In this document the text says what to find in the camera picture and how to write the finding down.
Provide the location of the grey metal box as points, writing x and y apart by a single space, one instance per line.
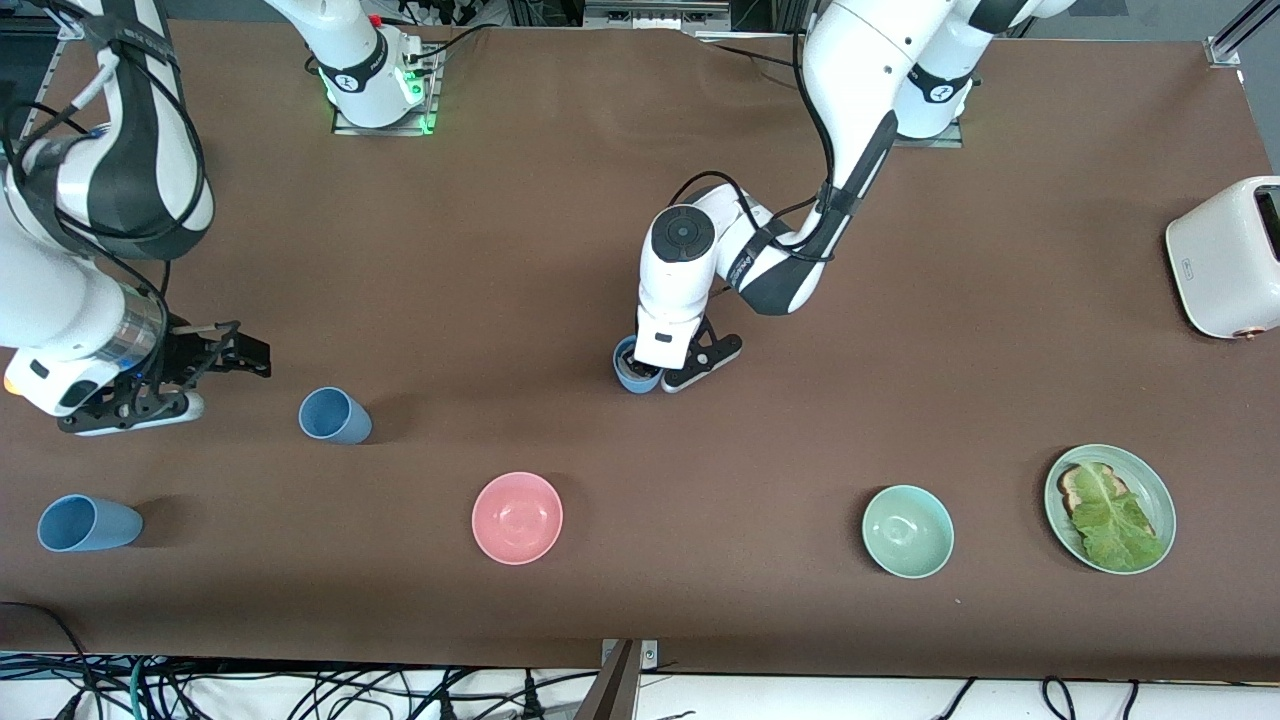
655 14

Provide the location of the small metal bracket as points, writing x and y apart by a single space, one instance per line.
650 655

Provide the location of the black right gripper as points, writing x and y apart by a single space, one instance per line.
193 352

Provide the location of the aluminium frame profile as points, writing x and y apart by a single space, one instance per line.
78 27
1235 40

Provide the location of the pale green bowl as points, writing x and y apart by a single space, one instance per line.
907 531

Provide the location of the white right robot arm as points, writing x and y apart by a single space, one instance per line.
50 300

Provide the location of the pale green plate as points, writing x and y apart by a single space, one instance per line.
1150 490

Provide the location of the white toaster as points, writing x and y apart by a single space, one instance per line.
1215 260

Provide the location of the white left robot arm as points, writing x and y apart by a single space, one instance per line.
860 60

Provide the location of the toasted bread slice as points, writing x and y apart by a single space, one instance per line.
1074 490

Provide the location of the dark metal beam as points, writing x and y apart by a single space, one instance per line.
612 690

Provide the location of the pink bowl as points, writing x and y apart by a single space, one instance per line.
517 517

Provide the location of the green lettuce leaf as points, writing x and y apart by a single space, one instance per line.
1115 520

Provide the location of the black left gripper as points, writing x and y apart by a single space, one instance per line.
649 370

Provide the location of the blue plastic cup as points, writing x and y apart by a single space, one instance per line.
628 384
352 425
110 527

